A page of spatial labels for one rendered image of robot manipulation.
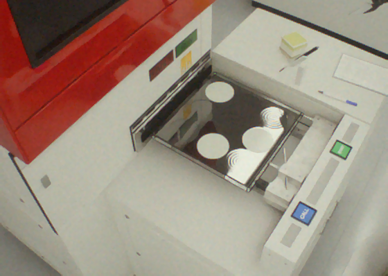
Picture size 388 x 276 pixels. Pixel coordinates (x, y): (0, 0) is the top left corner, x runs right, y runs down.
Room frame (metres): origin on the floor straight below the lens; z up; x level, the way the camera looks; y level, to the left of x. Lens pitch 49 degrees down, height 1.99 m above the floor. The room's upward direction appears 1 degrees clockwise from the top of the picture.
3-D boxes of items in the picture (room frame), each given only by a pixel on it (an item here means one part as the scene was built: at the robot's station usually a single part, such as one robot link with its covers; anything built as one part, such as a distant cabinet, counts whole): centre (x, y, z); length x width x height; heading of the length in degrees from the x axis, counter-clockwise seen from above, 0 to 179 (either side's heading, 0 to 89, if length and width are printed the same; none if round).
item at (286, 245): (0.67, -0.33, 0.89); 0.55 x 0.09 x 0.14; 147
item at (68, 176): (0.89, 0.23, 1.02); 0.82 x 0.03 x 0.40; 147
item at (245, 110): (0.93, -0.07, 0.90); 0.34 x 0.34 x 0.01; 57
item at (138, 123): (1.03, 0.12, 0.96); 0.44 x 0.01 x 0.02; 147
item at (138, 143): (1.03, 0.12, 0.89); 0.44 x 0.02 x 0.10; 147
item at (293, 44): (1.22, -0.30, 1.00); 0.07 x 0.07 x 0.07; 31
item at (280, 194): (0.67, -0.21, 0.89); 0.08 x 0.03 x 0.03; 57
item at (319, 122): (0.94, -0.39, 0.89); 0.08 x 0.03 x 0.03; 57
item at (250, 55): (1.20, -0.36, 0.89); 0.62 x 0.35 x 0.14; 57
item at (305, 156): (0.80, -0.30, 0.87); 0.36 x 0.08 x 0.03; 147
